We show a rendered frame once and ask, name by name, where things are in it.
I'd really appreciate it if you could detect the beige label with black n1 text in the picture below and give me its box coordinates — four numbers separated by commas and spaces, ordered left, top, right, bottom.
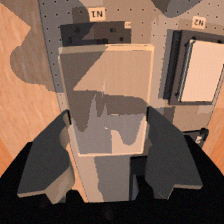
89, 7, 105, 21

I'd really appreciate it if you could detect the beige flat base plate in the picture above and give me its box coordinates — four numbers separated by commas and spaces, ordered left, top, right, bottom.
37, 0, 224, 202

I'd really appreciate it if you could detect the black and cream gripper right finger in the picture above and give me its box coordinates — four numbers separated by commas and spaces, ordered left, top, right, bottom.
145, 106, 224, 224

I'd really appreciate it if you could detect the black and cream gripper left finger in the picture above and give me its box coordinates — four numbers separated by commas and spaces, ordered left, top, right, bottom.
0, 109, 75, 224

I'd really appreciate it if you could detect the cream label with dark letters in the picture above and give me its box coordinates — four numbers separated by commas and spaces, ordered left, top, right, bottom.
192, 16, 206, 29

